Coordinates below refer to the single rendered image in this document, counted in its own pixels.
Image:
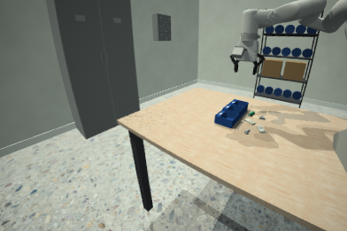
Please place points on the blue rack of bins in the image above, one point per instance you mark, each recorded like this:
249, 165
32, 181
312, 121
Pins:
231, 115

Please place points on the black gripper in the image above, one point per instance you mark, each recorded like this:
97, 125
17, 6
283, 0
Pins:
249, 55

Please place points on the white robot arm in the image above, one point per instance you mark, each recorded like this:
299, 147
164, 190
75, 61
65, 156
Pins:
305, 11

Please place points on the white domino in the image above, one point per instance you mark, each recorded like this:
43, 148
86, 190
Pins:
250, 121
261, 129

